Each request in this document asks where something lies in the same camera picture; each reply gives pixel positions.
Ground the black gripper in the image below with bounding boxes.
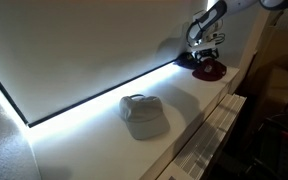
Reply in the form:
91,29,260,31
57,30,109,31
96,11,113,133
194,47,220,64

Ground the dark red baseball cap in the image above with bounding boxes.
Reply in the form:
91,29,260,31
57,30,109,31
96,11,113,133
191,58,228,82

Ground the navy blue cap yellow lettering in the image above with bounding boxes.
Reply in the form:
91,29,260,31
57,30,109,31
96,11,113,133
175,52,199,70

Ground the white baseball cap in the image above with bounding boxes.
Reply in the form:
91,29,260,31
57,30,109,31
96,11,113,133
118,93,171,141

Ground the brown cardboard box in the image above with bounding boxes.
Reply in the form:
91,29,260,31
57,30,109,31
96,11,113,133
262,65,288,111

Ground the white perforated radiator cover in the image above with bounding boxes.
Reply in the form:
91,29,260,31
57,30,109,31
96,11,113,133
157,93,248,180

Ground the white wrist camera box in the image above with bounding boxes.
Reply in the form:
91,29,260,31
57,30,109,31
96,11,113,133
190,39,220,53

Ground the black wall trim strip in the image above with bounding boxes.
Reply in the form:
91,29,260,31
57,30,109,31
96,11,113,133
0,59,185,129

